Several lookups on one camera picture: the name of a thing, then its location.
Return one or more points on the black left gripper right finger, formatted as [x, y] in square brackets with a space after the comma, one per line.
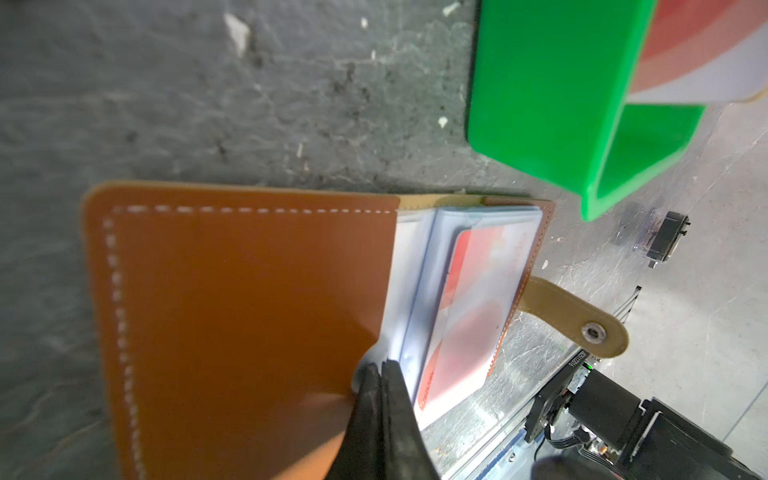
[404, 453]

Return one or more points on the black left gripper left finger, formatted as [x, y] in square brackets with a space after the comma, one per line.
[359, 456]

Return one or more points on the brown leather card holder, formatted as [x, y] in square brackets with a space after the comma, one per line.
[236, 322]

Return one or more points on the pink red credit card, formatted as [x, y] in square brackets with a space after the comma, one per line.
[483, 278]

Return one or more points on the green plastic card bin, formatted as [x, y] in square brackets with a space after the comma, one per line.
[549, 97]

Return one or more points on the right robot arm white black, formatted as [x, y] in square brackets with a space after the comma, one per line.
[583, 411]

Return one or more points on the stack of cards in bin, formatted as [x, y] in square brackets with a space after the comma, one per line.
[703, 52]

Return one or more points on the small black pink object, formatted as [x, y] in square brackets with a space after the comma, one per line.
[660, 235]

